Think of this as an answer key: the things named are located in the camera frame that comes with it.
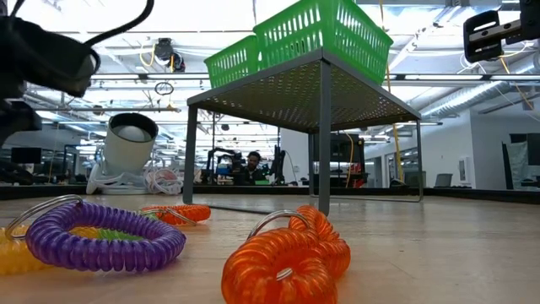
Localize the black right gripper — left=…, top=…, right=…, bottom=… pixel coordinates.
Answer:
left=462, top=0, right=540, bottom=64

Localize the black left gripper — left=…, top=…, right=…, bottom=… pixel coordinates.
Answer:
left=0, top=15, right=101, bottom=147

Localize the yellow coil wrist keychain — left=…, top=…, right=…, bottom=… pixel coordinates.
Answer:
left=0, top=225, right=100, bottom=276

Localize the purple coil wrist keychain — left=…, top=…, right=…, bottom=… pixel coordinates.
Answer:
left=4, top=193, right=187, bottom=274

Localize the green coil wrist keychain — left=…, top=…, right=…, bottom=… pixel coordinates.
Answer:
left=99, top=209, right=164, bottom=242

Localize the red coil wrist keychain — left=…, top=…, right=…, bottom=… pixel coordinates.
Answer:
left=140, top=204, right=213, bottom=227

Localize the orange coil wrist keychain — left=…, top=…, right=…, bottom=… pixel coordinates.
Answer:
left=221, top=205, right=352, bottom=304

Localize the black monitor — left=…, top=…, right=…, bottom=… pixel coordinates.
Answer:
left=10, top=146, right=43, bottom=166

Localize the green plastic mesh basket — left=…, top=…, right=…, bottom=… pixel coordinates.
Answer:
left=203, top=34, right=261, bottom=90
left=252, top=0, right=394, bottom=86

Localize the grey perforated metal shelf riser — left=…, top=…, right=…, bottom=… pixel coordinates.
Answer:
left=182, top=47, right=424, bottom=220

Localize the seated person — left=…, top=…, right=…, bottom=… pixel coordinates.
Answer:
left=242, top=150, right=267, bottom=186

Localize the black aluminium extrusion frame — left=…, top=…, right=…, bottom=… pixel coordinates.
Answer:
left=0, top=183, right=540, bottom=206

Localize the yellow cable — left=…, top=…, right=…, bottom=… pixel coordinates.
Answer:
left=378, top=0, right=405, bottom=183

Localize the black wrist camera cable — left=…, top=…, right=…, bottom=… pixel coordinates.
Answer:
left=84, top=0, right=155, bottom=47

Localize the white coiled lamp cable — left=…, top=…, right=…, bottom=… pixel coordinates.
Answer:
left=143, top=167, right=185, bottom=197

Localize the black overhead camera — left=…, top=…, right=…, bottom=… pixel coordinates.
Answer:
left=152, top=36, right=186, bottom=73

